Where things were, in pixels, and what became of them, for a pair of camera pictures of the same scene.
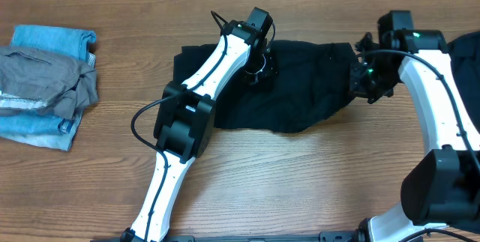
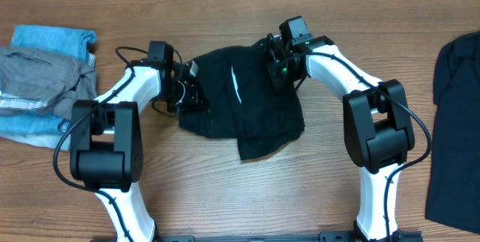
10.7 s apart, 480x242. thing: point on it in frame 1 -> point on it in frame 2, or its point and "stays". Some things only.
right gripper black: x=364 y=83 -> x=273 y=61
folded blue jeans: x=44 y=128 stays
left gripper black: x=268 y=76 -> x=196 y=99
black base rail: x=136 y=237 stays
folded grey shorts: x=34 y=82 stays
